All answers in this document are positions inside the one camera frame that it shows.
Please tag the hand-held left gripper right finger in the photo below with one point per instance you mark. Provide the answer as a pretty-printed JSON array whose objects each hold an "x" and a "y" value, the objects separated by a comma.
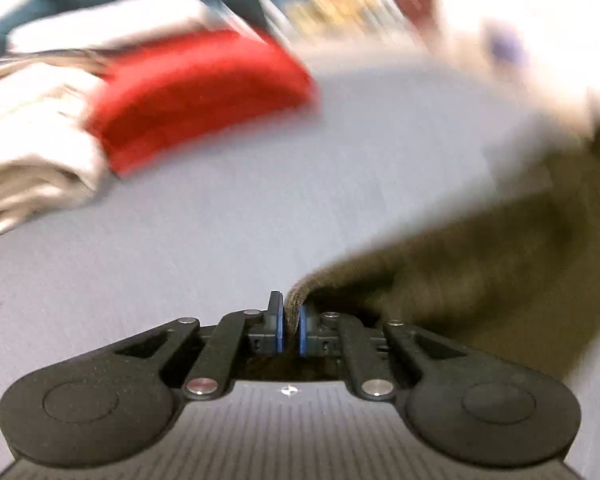
[{"x": 302, "y": 332}]

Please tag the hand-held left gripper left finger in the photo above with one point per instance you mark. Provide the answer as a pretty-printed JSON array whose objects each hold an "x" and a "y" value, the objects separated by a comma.
[{"x": 278, "y": 325}]

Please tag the grey quilted mattress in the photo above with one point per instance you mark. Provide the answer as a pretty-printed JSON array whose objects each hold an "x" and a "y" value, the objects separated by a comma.
[{"x": 230, "y": 240}]

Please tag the red folded blanket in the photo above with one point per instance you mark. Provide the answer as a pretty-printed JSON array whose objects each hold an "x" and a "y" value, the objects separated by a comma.
[{"x": 190, "y": 95}]

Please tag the cream folded blanket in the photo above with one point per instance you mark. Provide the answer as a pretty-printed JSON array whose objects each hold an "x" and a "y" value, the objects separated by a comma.
[{"x": 25, "y": 150}]

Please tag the yellow plush toy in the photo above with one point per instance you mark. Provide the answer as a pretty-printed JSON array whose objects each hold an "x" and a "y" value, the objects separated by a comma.
[{"x": 330, "y": 2}]

